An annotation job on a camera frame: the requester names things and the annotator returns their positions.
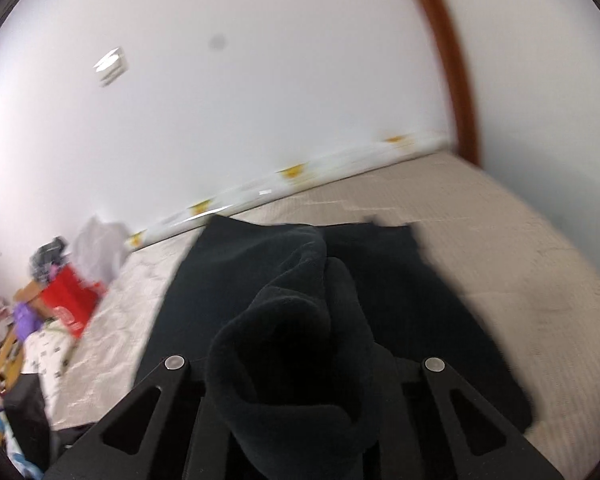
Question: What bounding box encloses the white floral quilt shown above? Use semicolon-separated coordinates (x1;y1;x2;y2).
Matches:
19;327;78;403

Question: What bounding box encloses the white plastic shopping bag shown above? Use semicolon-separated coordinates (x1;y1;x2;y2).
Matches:
72;215;131;285

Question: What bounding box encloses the black sweatshirt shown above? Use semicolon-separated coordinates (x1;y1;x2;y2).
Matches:
134;213;534;480

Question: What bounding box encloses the brown wooden door frame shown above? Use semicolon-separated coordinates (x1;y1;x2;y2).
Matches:
399;0;485;167

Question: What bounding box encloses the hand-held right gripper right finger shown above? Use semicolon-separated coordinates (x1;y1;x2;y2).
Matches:
374;345;567;480

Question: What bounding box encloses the white roll with yellow print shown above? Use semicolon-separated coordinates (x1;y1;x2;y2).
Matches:
125;132;448;252

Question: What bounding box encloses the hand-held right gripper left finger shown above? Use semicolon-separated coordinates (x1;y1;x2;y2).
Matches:
42;355;242;480

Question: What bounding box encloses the dark checkered cloth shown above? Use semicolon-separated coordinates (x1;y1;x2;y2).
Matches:
29;236;72;283

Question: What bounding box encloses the red paper bag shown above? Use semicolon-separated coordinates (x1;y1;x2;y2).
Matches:
40;264;107;340

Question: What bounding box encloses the wooden nightstand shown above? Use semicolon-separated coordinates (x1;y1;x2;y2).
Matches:
0;280;48;396

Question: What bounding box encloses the purple cloth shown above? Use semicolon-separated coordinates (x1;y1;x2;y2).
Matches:
12;301;45;342

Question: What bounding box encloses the striped bed quilt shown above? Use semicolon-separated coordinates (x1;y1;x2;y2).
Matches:
46;149;600;457

